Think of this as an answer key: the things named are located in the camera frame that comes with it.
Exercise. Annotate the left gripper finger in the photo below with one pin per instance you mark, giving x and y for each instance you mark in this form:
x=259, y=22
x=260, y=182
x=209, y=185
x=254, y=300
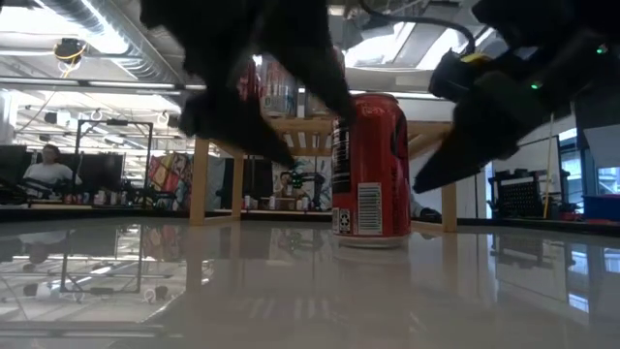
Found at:
x=223, y=118
x=315, y=72

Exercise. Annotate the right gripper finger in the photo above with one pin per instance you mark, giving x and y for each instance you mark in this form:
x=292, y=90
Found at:
x=479, y=131

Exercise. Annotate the silver beverage can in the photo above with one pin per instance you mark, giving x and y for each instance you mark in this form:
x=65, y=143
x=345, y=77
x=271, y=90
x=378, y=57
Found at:
x=278, y=92

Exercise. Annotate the red beverage can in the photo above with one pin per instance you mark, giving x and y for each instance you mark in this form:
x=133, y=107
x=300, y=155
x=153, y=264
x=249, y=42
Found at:
x=373, y=160
x=249, y=85

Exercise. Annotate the black background robot arm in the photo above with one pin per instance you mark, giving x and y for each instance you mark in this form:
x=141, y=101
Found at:
x=307, y=181

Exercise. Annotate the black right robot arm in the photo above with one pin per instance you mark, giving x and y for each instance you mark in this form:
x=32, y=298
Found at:
x=533, y=14

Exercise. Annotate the wooden slatted shelf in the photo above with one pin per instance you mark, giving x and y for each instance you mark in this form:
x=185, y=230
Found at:
x=201, y=184

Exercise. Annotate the black pegboard rack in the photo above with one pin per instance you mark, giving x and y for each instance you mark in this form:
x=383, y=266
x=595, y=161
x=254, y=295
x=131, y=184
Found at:
x=520, y=196

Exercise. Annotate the colourful patterned panel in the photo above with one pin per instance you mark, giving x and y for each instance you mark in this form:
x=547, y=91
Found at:
x=167, y=177

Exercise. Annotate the long ceiling light fixture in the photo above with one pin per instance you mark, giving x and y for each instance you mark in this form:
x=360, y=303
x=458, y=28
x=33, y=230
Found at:
x=131, y=85

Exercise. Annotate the black monitor screen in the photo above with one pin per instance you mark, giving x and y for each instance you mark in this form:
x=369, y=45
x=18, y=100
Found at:
x=99, y=172
x=12, y=165

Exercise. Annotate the blue plastic bin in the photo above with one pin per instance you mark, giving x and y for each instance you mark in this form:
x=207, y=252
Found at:
x=603, y=207

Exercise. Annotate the black round ceiling device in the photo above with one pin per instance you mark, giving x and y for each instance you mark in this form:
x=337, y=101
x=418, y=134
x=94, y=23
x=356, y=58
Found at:
x=69, y=49

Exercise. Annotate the person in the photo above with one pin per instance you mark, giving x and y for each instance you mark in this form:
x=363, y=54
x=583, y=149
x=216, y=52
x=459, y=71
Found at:
x=48, y=174

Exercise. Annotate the silver ribbed ceiling duct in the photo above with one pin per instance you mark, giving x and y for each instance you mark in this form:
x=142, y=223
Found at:
x=140, y=63

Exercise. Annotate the black frame stand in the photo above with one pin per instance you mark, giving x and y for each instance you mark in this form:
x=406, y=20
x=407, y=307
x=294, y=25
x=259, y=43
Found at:
x=115, y=122

